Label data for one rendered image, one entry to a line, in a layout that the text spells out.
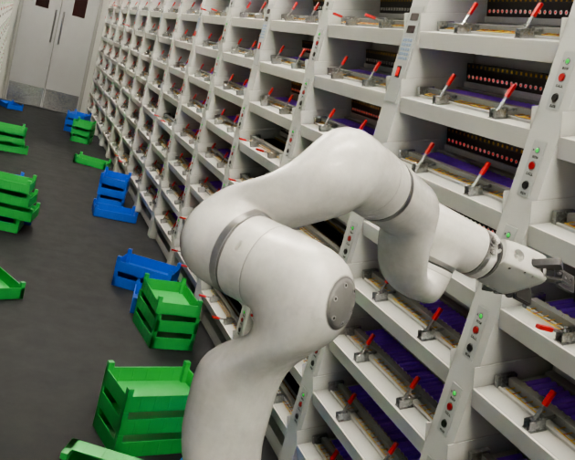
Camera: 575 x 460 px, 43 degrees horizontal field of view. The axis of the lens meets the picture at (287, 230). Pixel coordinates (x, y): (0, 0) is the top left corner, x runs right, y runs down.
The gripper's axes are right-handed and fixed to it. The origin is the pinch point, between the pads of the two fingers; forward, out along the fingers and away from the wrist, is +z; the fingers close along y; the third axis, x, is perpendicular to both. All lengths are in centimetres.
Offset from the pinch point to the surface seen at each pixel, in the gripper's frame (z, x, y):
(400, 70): 3, -87, 58
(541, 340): 15.5, 1.3, 14.2
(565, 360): 15.9, 6.1, 8.8
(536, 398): 24.8, 9.0, 23.2
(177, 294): 17, -64, 230
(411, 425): 24, 12, 60
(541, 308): 18.7, -7.7, 17.3
